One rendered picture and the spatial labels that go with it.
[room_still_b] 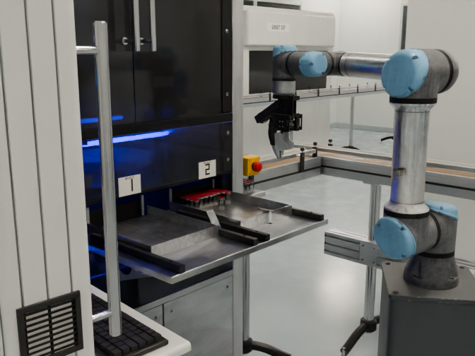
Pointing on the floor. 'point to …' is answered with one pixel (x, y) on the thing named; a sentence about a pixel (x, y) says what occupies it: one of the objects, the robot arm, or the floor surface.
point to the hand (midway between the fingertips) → (277, 155)
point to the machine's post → (236, 184)
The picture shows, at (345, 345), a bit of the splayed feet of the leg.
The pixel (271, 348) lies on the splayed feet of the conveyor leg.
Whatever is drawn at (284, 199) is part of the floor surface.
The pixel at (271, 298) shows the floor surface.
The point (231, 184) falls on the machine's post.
